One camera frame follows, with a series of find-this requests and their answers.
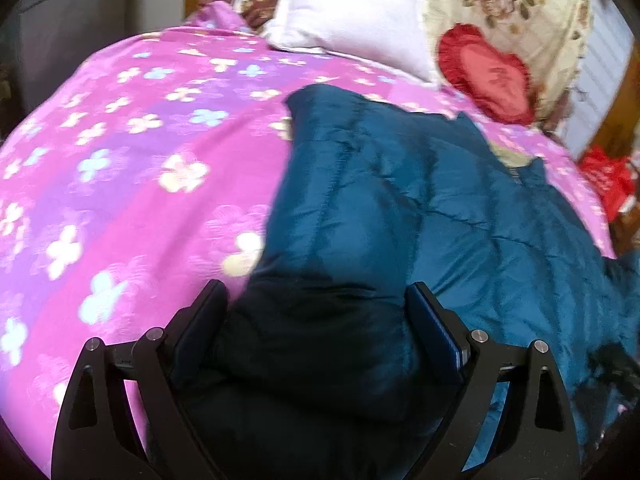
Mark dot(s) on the red shopping bag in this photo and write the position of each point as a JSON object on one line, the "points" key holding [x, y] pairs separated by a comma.
{"points": [[607, 180]]}

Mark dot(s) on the red heart-shaped cushion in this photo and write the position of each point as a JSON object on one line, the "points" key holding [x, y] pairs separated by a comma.
{"points": [[487, 75]]}

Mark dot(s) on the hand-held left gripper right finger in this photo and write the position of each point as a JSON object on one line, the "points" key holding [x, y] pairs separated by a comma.
{"points": [[440, 332]]}

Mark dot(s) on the grey wardrobe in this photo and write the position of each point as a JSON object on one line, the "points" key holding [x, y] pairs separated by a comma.
{"points": [[65, 25]]}

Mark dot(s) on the pink floral bed sheet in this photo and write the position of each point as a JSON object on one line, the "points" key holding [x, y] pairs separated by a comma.
{"points": [[135, 175]]}

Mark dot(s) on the teal puffer jacket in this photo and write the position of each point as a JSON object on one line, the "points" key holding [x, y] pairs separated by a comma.
{"points": [[400, 240]]}

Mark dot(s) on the cream rose-print quilt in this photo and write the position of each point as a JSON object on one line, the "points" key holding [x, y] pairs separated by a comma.
{"points": [[515, 15]]}

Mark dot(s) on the white pillow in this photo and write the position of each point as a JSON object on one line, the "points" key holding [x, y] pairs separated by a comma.
{"points": [[350, 15]]}

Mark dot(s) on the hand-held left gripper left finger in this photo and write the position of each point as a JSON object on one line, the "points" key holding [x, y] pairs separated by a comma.
{"points": [[197, 332]]}

